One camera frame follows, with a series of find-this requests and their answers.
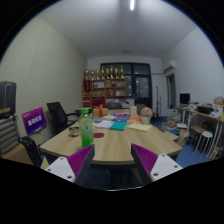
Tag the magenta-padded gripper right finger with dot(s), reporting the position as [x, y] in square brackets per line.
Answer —
[153, 164]

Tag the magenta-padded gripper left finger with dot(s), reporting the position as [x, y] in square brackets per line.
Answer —
[71, 165]

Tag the small metal cup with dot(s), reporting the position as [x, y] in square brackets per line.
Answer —
[74, 131]

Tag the green drink bottle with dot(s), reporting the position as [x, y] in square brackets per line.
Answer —
[86, 128]

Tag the flat round red coaster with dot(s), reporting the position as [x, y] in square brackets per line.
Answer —
[99, 135]

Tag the black chair armrest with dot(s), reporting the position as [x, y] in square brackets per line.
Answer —
[31, 150]

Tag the orange book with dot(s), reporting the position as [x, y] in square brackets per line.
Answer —
[135, 120]

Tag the potted pink plant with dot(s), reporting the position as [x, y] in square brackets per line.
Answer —
[146, 115]

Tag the black office chair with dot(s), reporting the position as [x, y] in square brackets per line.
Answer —
[59, 116]

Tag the teal notebook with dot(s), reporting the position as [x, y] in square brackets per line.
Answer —
[118, 126]

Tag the white booklet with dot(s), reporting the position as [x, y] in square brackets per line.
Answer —
[105, 124]

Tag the white round stool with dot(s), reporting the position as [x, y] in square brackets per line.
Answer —
[204, 141]

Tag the purple sign board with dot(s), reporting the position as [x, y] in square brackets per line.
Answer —
[34, 120]

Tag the yellow gift box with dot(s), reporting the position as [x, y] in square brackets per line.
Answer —
[100, 111]

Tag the wooden side desk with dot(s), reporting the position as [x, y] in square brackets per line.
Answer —
[203, 125]

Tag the striped grey cushion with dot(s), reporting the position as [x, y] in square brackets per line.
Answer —
[8, 134]

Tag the black computer monitor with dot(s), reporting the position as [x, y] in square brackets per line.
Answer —
[184, 98]

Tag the wooden shelf unit with trophies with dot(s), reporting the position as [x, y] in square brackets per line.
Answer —
[104, 86]

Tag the dark suitcase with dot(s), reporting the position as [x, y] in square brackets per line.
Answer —
[7, 98]

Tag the ceiling tube light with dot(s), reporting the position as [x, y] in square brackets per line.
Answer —
[132, 4]

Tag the wall air conditioner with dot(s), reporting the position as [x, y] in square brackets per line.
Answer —
[169, 65]

